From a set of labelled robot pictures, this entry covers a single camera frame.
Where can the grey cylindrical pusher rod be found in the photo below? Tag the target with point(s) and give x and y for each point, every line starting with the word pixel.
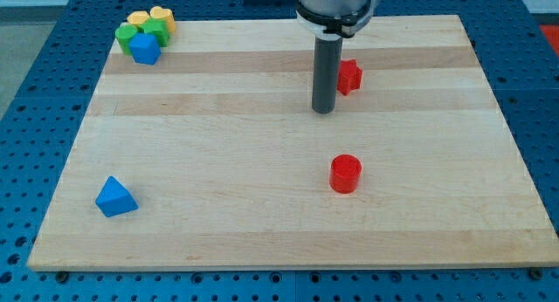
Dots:
pixel 327 57

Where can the red star block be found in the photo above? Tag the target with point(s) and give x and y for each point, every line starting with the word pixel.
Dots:
pixel 349 77

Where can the wooden board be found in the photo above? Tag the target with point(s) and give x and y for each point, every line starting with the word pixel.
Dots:
pixel 229 164

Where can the green star block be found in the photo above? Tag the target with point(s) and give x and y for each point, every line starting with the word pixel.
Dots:
pixel 157 28

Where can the red cylinder block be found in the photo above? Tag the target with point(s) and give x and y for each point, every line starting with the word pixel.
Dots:
pixel 345 173

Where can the yellow heart block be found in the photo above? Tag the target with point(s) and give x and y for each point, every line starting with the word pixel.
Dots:
pixel 158 12

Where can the blue cube block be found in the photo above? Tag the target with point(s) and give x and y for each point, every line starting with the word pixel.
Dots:
pixel 145 49

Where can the yellow pentagon block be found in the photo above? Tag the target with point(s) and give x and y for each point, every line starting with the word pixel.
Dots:
pixel 137 18

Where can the green cylinder block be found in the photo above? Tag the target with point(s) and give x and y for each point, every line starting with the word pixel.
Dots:
pixel 124 35

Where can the blue triangle block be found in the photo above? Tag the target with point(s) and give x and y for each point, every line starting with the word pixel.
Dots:
pixel 114 199

